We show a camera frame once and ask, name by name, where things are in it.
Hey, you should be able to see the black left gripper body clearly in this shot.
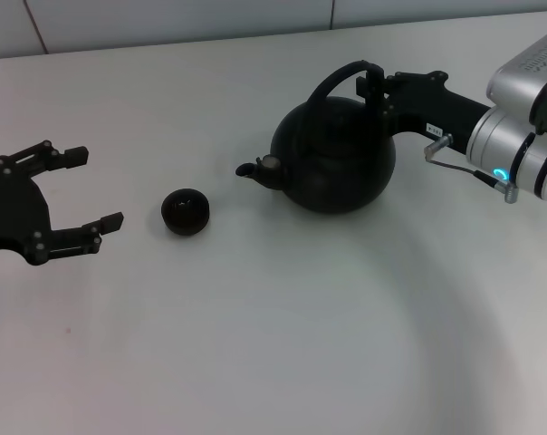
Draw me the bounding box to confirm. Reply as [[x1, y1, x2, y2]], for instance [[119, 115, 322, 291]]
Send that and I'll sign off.
[[0, 156, 53, 266]]

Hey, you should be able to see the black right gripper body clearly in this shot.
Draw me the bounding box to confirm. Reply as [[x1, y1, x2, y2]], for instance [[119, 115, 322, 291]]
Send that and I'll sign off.
[[384, 70, 490, 153]]

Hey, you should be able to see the small dark brown teacup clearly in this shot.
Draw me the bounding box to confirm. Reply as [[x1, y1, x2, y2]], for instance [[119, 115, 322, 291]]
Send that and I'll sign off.
[[159, 187, 211, 237]]

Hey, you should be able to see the black round teapot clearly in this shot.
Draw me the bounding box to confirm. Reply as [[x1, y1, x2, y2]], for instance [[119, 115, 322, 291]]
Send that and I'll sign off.
[[235, 60, 398, 215]]

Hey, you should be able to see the grey cable with metal plugs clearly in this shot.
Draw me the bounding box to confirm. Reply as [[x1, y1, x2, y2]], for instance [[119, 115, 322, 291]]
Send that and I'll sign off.
[[423, 133, 520, 205]]

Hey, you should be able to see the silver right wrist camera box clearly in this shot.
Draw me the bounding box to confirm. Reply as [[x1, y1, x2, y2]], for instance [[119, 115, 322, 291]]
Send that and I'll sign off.
[[486, 29, 547, 135]]

